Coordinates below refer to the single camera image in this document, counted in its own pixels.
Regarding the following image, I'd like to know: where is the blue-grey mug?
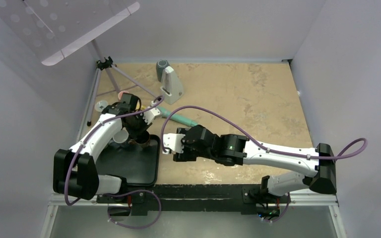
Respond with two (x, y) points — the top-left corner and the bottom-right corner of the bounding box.
(108, 130), (129, 148)

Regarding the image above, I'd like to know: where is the brown mug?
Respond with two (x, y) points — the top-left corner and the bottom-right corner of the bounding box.
(128, 131), (150, 148)

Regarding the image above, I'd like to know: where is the pink mug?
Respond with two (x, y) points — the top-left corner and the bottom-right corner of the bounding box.
(118, 90), (129, 100)

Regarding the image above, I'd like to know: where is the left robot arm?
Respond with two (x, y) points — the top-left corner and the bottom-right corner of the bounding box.
(53, 92), (163, 205)

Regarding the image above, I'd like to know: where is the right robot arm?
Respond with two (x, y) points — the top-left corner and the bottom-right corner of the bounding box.
(163, 125), (337, 202)

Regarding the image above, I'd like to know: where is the light grey mug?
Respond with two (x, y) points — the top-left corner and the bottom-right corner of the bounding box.
(94, 100), (109, 113)

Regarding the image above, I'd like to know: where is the teal toy microphone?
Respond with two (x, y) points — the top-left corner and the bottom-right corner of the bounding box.
(157, 106), (198, 127)

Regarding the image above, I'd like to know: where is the black tray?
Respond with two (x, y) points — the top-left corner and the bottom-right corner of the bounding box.
(96, 134), (160, 186)

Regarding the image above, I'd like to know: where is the white metronome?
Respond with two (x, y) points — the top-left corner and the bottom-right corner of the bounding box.
(160, 66), (184, 105)

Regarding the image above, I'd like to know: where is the dark teal cup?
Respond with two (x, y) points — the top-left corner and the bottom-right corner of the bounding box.
(156, 59), (170, 82)

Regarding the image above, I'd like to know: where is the tripod stand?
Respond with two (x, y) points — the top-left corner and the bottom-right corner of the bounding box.
(85, 39), (158, 127)

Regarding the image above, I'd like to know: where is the perforated light panel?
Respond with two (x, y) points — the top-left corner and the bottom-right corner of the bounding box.
(0, 0), (140, 66)

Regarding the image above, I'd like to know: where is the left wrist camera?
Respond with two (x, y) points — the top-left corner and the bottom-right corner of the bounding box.
(143, 102), (162, 125)

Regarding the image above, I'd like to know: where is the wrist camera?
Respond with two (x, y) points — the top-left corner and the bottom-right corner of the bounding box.
(143, 102), (162, 125)
(162, 133), (185, 154)

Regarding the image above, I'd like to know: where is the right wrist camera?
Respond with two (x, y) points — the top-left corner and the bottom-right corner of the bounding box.
(162, 133), (185, 154)

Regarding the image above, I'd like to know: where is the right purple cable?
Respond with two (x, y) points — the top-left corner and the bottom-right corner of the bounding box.
(160, 105), (369, 224)

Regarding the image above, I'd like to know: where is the purple cable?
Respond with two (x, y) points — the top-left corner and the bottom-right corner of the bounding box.
(63, 95), (165, 230)
(160, 105), (369, 224)

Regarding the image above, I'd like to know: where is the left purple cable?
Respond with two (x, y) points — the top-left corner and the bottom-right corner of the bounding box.
(63, 95), (165, 230)

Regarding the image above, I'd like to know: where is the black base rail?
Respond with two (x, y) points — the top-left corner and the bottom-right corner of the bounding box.
(97, 184), (291, 218)

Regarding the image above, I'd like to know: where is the aluminium frame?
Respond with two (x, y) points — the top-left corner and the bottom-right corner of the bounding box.
(40, 190), (347, 238)

